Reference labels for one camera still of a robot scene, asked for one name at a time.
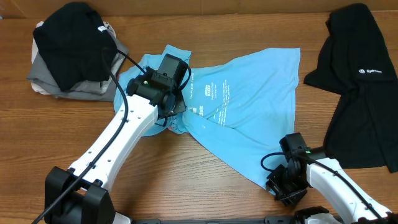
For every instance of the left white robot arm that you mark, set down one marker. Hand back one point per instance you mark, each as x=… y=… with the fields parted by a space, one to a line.
x=81 y=194

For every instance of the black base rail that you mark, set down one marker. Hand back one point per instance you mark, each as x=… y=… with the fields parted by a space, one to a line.
x=217 y=220

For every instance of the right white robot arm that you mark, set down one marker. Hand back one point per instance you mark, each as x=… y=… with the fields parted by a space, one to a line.
x=298 y=167

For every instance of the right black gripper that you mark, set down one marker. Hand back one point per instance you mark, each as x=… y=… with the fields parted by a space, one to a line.
x=280 y=185

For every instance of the grey folded garment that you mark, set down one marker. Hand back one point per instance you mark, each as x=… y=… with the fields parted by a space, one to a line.
x=68 y=64

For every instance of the light blue printed t-shirt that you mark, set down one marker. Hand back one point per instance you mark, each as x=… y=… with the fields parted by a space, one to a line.
x=240 y=110

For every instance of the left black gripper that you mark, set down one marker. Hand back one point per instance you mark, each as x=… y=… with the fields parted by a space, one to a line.
x=180 y=105

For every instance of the black garment with white logo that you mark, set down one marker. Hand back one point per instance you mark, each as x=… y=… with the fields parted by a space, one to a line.
x=354 y=62

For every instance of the black folded garment on stack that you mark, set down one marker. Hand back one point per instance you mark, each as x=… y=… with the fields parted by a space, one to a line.
x=74 y=47

